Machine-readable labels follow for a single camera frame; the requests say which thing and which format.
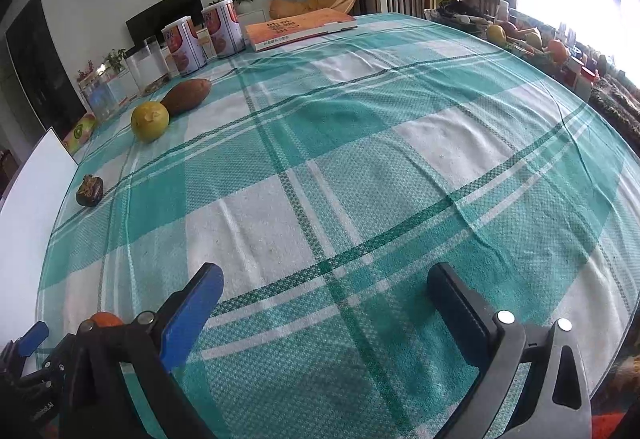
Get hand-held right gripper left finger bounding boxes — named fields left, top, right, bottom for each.
left=61, top=262, right=225, bottom=439

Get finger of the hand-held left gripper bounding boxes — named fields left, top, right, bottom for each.
left=12, top=320, right=51, bottom=358

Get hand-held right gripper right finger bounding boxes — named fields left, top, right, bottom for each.
left=426, top=262, right=594, bottom=439

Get white foam box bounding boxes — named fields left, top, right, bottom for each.
left=0, top=126, right=80, bottom=336

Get yellow-green orange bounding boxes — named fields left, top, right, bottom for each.
left=130, top=102, right=170, bottom=143

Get brown sweet potato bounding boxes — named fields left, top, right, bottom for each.
left=160, top=78, right=212, bottom=116

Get teal checked tablecloth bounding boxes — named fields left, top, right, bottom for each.
left=36, top=13, right=632, bottom=439

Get green kiwi print box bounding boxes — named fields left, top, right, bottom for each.
left=62, top=112, right=99, bottom=155

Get woven coaster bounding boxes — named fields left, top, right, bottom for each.
left=142, top=76, right=172, bottom=96

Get glass jar with gold lid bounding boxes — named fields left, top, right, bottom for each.
left=79, top=72, right=132, bottom=121

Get clear jar with black lid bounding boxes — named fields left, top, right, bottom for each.
left=124, top=37, right=169, bottom=93

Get dark patterned cloth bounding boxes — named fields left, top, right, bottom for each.
left=587, top=68, right=640, bottom=146

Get leafy potted plant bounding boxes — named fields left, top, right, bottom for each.
left=102, top=48, right=129, bottom=73

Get red printed tin can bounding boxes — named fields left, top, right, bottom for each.
left=162, top=16, right=209, bottom=79
left=201, top=0, right=247, bottom=59

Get row of assorted small items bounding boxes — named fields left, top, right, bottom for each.
left=424, top=0, right=617, bottom=91

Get black television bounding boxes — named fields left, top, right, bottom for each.
left=125, top=0, right=205, bottom=45

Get orange book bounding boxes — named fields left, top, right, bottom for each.
left=244, top=7, right=359, bottom=53

